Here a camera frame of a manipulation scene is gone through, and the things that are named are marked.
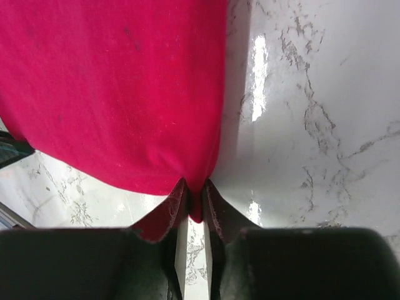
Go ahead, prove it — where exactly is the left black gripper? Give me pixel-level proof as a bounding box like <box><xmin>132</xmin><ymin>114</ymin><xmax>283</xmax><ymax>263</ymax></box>
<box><xmin>0</xmin><ymin>131</ymin><xmax>35</xmax><ymax>168</ymax></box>

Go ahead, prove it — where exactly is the magenta polo shirt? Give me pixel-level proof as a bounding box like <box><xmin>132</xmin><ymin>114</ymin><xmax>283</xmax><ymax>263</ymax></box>
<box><xmin>1</xmin><ymin>1</ymin><xmax>228</xmax><ymax>222</ymax></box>

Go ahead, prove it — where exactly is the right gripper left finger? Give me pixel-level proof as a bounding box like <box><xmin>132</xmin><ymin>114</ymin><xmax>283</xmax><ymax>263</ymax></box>
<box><xmin>129</xmin><ymin>179</ymin><xmax>189</xmax><ymax>299</ymax></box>

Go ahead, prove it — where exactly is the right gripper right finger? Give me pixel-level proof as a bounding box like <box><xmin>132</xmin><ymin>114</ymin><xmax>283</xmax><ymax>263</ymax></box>
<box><xmin>201</xmin><ymin>179</ymin><xmax>259</xmax><ymax>299</ymax></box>

